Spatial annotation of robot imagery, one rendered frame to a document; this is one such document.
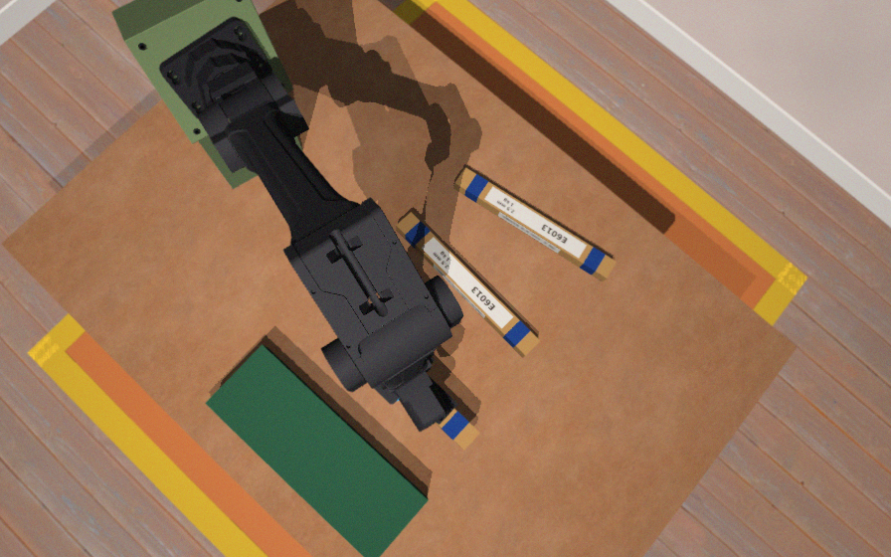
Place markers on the tan box with white label and blue bands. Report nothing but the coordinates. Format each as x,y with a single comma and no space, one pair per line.
512,330

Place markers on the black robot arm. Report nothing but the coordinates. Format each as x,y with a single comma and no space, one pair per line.
382,338

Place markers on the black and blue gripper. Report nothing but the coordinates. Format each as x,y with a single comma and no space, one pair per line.
392,398

